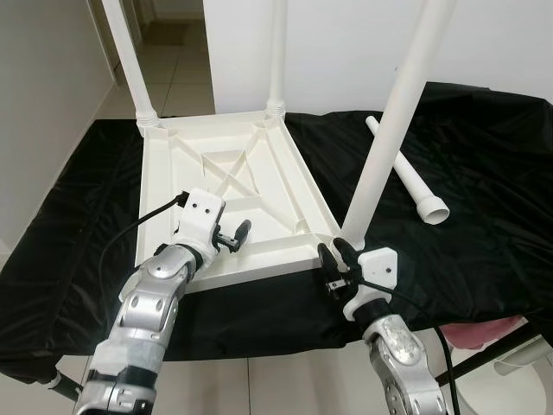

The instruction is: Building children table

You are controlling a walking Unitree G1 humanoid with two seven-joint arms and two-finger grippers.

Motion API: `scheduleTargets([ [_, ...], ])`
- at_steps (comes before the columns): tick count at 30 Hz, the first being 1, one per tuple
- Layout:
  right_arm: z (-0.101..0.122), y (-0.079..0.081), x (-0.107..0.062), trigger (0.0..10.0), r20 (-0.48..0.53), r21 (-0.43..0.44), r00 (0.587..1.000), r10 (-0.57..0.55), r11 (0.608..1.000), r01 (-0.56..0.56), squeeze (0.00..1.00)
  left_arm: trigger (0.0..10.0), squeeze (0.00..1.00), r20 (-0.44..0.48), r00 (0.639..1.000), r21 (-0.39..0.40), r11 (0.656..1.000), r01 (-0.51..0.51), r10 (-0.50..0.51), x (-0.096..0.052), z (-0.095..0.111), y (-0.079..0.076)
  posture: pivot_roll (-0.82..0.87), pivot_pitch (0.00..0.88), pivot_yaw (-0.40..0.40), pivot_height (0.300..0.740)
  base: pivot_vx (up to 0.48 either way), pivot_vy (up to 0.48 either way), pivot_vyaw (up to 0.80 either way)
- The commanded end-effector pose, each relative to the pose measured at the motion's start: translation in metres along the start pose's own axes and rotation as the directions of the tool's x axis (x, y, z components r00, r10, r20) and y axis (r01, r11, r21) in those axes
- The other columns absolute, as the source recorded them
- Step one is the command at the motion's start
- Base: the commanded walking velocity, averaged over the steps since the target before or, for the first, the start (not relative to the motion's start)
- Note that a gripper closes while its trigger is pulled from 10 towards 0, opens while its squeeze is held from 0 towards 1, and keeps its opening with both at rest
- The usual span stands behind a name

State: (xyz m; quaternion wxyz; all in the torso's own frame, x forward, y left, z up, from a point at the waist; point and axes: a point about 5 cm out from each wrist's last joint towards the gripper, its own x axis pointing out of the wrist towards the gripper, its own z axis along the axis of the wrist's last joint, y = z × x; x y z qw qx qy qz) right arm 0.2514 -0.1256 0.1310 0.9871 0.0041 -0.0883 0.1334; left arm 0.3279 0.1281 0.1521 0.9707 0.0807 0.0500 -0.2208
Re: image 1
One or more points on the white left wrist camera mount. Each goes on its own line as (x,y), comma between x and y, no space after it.
(203,212)

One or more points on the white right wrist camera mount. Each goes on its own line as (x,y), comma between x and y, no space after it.
(380,264)

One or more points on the black fabric table cover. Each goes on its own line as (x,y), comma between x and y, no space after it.
(484,173)

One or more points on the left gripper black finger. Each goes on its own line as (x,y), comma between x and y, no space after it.
(243,231)

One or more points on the pink cushion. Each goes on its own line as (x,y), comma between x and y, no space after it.
(484,333)

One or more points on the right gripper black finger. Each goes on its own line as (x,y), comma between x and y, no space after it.
(327,259)
(347,252)

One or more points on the white plastic table leg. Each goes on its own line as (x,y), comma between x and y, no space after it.
(277,52)
(397,104)
(423,194)
(130,69)

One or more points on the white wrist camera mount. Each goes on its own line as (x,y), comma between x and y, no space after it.
(203,212)
(380,264)

